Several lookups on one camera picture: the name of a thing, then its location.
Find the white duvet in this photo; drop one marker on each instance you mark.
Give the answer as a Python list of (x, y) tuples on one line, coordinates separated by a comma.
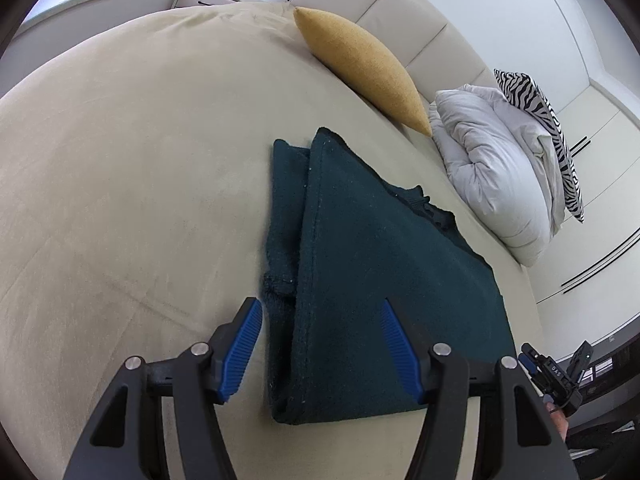
[(495, 170)]

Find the dark green sweater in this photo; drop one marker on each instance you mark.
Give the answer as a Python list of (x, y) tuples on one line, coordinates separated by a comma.
[(380, 280)]

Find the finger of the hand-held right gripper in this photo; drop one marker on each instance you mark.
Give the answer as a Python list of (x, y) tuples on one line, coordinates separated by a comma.
[(529, 357), (582, 357)]

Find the person's right hand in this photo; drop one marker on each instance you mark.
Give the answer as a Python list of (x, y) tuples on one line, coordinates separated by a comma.
[(557, 417)]

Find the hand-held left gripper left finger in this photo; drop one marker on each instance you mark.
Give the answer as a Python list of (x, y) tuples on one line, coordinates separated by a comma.
[(240, 355)]

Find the yellow pillow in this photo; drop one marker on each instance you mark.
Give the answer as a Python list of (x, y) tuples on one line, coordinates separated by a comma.
[(365, 67)]

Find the white window sill bench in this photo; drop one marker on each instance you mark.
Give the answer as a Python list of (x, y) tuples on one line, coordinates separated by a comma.
[(100, 5)]

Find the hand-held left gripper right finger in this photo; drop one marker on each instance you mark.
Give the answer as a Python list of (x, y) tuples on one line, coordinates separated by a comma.
[(400, 355)]

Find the white wardrobe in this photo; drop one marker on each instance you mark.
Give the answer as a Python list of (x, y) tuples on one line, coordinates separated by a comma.
[(595, 220)]

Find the bed with beige sheet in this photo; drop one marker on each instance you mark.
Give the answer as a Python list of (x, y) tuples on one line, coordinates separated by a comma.
[(125, 185)]

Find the zebra print pillow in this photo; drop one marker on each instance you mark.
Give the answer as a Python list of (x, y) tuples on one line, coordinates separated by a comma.
[(550, 130)]

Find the beige padded headboard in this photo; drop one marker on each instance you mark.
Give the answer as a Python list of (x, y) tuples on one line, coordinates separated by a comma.
[(400, 15)]

